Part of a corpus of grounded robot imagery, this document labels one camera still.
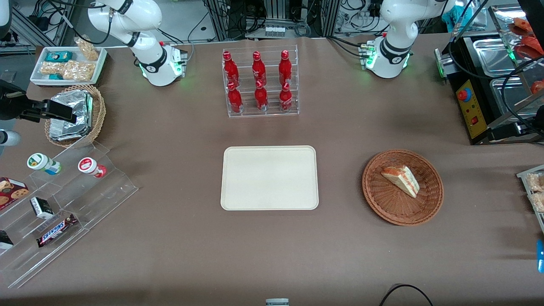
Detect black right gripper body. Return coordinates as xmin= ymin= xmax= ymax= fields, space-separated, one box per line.
xmin=0 ymin=79 xmax=44 ymax=122

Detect triangular sandwich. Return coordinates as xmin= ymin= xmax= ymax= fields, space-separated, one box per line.
xmin=381 ymin=165 xmax=420 ymax=199

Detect white rectangular snack tray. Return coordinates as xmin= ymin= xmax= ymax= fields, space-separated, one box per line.
xmin=30 ymin=45 xmax=108 ymax=87

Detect deep tan wicker basket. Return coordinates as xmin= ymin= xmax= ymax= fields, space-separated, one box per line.
xmin=44 ymin=85 xmax=107 ymax=148

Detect cream rectangular tray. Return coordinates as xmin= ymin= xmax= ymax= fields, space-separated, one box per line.
xmin=220 ymin=145 xmax=320 ymax=211

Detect round brown wicker basket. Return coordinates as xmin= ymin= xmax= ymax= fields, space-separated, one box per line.
xmin=362 ymin=149 xmax=445 ymax=227

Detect white tray with snacks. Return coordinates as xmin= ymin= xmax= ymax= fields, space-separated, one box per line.
xmin=516 ymin=164 xmax=544 ymax=235

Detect silver foil packets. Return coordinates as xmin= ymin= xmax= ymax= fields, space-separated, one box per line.
xmin=49 ymin=90 xmax=94 ymax=142

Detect clear bag of crackers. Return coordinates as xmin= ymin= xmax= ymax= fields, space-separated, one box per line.
xmin=40 ymin=61 xmax=65 ymax=77
xmin=62 ymin=60 xmax=96 ymax=82
xmin=74 ymin=37 xmax=99 ymax=61

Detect green lid yogurt bottle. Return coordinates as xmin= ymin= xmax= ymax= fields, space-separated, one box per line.
xmin=27 ymin=153 xmax=62 ymax=176

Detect teal snack box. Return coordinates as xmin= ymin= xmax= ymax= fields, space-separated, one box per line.
xmin=45 ymin=51 xmax=73 ymax=63

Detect red lid yogurt bottle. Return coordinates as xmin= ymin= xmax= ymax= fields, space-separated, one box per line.
xmin=77 ymin=157 xmax=107 ymax=179

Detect red cookie box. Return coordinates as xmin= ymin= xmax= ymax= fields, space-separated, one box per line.
xmin=0 ymin=176 xmax=30 ymax=211

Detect clear acrylic stepped stand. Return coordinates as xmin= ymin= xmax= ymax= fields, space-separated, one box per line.
xmin=0 ymin=140 xmax=139 ymax=289

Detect small black white carton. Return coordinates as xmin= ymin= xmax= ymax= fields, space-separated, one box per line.
xmin=30 ymin=196 xmax=55 ymax=220

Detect snickers chocolate bar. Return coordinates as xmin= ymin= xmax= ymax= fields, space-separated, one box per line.
xmin=36 ymin=213 xmax=79 ymax=248

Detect red cola bottle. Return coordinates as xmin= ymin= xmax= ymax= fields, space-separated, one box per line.
xmin=279 ymin=82 xmax=293 ymax=112
xmin=278 ymin=50 xmax=293 ymax=85
xmin=252 ymin=51 xmax=266 ymax=85
xmin=223 ymin=51 xmax=240 ymax=88
xmin=227 ymin=82 xmax=244 ymax=114
xmin=254 ymin=80 xmax=269 ymax=112

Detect clear acrylic bottle rack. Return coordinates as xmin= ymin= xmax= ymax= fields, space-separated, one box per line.
xmin=221 ymin=44 xmax=300 ymax=119

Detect teal cloth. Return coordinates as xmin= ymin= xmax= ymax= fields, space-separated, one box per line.
xmin=441 ymin=3 xmax=469 ymax=27

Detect black food warmer appliance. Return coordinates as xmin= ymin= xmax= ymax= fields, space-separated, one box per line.
xmin=434 ymin=3 xmax=544 ymax=146

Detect steel food pan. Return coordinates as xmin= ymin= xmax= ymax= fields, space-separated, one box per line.
xmin=490 ymin=77 xmax=544 ymax=120
xmin=473 ymin=37 xmax=523 ymax=78

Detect black looped cable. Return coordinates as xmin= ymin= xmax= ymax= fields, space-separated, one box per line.
xmin=379 ymin=283 xmax=434 ymax=306

